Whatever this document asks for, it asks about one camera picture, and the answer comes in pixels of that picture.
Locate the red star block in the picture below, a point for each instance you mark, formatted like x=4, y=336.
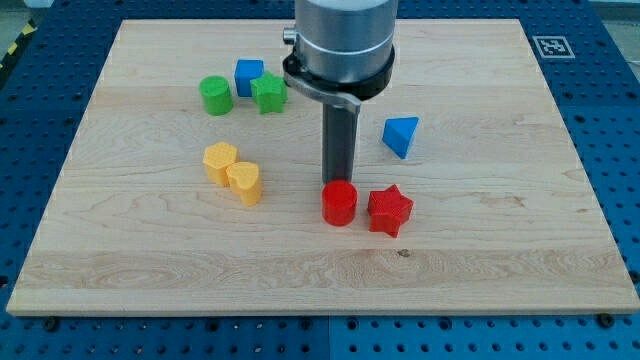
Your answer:
x=388, y=210

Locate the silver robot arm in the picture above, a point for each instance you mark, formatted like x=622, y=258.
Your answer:
x=342, y=55

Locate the green cylinder block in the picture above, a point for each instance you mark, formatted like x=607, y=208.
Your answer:
x=216, y=95

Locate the green star block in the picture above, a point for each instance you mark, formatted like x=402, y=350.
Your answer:
x=269, y=92

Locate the black flange with metal clamp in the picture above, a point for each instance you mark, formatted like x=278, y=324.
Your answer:
x=348, y=96

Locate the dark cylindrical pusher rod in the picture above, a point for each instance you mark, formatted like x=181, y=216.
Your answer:
x=339, y=133

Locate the yellow heart block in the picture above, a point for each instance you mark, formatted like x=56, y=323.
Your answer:
x=245, y=181

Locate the white fiducial marker tag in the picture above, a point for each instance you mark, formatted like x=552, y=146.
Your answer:
x=553, y=47

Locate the yellow hexagon block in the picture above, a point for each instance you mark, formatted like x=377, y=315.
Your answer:
x=217, y=158

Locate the wooden board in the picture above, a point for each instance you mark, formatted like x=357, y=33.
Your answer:
x=504, y=219

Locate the blue triangle block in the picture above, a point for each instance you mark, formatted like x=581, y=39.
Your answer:
x=398, y=134

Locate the blue cube block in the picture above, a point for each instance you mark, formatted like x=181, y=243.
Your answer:
x=247, y=70

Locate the red cylinder block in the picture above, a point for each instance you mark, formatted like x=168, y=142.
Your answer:
x=339, y=200

